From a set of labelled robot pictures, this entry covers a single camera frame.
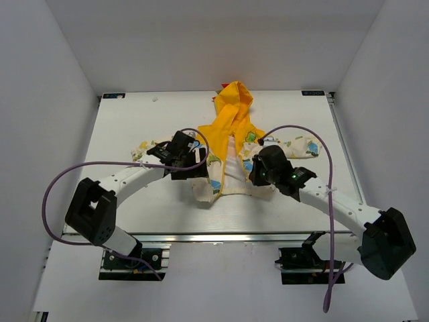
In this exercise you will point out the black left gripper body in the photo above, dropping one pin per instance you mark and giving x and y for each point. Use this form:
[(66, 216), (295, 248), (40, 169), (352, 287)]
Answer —
[(188, 161)]

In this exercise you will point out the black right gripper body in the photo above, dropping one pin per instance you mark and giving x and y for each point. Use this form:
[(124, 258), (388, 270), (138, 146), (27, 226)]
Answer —
[(261, 177)]

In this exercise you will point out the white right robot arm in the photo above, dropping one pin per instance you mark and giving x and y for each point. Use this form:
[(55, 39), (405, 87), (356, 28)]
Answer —
[(378, 240)]

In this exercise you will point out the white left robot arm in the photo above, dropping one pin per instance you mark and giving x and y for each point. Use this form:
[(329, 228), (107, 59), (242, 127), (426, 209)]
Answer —
[(93, 209)]

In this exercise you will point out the dark blue corner label right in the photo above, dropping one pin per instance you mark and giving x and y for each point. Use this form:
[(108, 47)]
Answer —
[(312, 93)]

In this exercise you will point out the dark blue corner label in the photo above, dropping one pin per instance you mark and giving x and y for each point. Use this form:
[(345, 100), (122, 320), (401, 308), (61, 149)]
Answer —
[(113, 95), (312, 93)]

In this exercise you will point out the dark blue corner label left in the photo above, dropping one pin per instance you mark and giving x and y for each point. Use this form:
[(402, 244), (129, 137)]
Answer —
[(113, 95)]

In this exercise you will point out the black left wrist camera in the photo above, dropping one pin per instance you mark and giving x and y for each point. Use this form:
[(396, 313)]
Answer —
[(174, 150)]

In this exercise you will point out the aluminium right side rail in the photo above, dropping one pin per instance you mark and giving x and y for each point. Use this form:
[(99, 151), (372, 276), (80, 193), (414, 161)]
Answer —
[(349, 161)]

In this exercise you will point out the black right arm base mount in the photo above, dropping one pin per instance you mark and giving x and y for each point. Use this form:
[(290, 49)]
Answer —
[(301, 265)]

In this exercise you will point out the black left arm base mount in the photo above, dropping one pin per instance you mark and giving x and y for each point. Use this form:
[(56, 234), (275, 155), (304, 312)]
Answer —
[(150, 263)]

